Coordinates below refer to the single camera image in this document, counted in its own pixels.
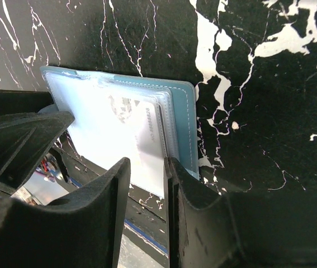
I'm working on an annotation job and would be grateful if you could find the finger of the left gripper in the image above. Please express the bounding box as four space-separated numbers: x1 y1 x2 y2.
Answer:
0 89 74 193

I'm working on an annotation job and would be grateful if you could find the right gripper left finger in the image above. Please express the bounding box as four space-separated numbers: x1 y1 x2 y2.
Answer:
0 157 131 267

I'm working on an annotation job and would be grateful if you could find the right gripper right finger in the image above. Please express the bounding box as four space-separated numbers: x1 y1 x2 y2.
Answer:
164 157 317 267

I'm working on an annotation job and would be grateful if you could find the blue leather card holder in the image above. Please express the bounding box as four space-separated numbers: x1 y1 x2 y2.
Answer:
40 66 199 197

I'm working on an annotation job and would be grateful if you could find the white silver card in holder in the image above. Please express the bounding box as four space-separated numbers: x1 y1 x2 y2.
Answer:
108 94 163 169

